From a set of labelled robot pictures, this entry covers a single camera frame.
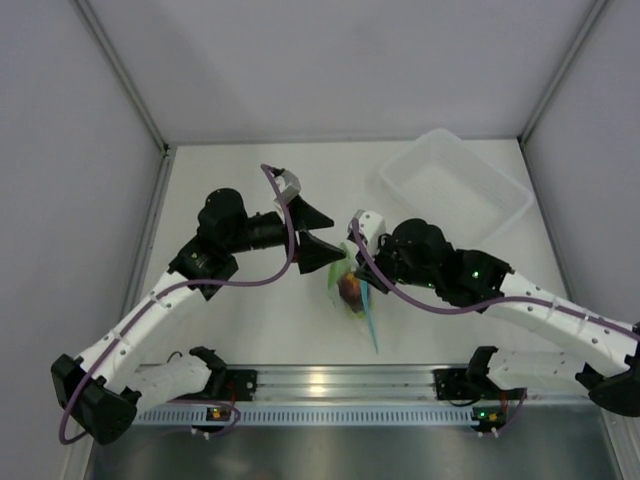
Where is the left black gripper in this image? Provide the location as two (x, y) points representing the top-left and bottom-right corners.
(224, 194), (344, 272)

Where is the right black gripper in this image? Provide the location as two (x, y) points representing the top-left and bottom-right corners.
(356, 234), (439, 295)

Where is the red fake apple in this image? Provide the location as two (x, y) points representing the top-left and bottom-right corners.
(337, 272), (362, 308)

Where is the clear zip top bag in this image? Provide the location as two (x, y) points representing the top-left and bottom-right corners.
(324, 242), (382, 356)

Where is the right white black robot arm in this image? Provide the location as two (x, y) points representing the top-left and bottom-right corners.
(348, 211), (639, 418)

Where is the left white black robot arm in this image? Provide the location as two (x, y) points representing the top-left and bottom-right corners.
(51, 188), (345, 445)

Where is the green fake food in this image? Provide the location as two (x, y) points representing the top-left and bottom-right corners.
(327, 242), (352, 291)

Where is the clear plastic bin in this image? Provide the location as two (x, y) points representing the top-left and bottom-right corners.
(378, 129), (534, 249)

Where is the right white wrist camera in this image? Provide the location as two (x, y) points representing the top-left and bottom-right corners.
(354, 209), (387, 255)

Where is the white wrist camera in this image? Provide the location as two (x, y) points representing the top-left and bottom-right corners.
(354, 209), (387, 255)
(274, 169), (301, 205)

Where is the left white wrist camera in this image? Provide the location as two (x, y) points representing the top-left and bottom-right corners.
(274, 169), (301, 205)

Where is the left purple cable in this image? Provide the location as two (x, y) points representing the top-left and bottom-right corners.
(58, 163), (304, 445)

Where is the aluminium mounting rail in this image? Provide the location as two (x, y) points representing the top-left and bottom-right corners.
(134, 363), (596, 404)

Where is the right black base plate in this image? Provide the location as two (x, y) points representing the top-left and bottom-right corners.
(433, 368), (501, 403)

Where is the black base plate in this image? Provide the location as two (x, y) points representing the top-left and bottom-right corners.
(433, 368), (501, 403)
(197, 368), (258, 403)

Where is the white slotted cable duct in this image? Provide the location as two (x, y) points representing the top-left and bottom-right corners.
(134, 404), (503, 427)

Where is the left aluminium frame post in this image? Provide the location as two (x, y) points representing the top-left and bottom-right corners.
(74, 0), (171, 156)

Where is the aluminium frame post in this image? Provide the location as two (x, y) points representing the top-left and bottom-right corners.
(74, 0), (171, 156)
(519, 0), (616, 144)

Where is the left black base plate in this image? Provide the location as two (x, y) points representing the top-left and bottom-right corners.
(197, 368), (258, 403)

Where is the right aluminium frame post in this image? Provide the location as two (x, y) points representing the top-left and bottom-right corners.
(519, 0), (616, 144)

